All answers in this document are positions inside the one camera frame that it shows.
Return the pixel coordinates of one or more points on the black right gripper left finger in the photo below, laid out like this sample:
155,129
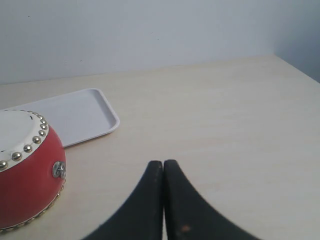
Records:
141,216

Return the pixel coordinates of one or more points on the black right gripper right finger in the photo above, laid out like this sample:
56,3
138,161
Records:
188,216

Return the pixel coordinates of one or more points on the red small drum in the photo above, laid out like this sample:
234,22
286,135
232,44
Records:
32,167

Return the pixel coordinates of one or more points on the white plastic tray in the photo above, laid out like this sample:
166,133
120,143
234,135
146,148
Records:
77,116

